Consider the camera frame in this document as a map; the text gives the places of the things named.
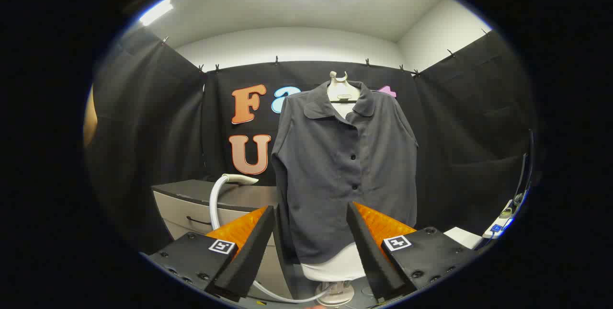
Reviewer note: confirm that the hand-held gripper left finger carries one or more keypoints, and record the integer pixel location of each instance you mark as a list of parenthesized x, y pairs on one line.
[(258, 242)]

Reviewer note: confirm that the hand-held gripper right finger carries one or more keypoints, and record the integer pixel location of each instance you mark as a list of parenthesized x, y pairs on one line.
[(366, 246)]

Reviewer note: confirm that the grey button-up shirt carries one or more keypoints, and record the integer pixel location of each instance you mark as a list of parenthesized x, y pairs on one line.
[(330, 170)]

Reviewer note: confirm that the mannequin stand base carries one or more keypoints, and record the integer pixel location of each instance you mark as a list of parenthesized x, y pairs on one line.
[(335, 294)]

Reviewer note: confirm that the grey drawer cabinet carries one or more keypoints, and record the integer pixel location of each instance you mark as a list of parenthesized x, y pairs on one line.
[(191, 203)]

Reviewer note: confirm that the white power strip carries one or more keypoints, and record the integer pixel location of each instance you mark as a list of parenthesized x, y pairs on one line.
[(498, 225)]

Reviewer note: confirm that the wooden panel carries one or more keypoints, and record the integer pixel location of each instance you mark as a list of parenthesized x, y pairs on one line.
[(89, 120)]

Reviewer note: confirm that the small ceiling light panel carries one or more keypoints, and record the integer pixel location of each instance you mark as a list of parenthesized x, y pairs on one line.
[(155, 12)]

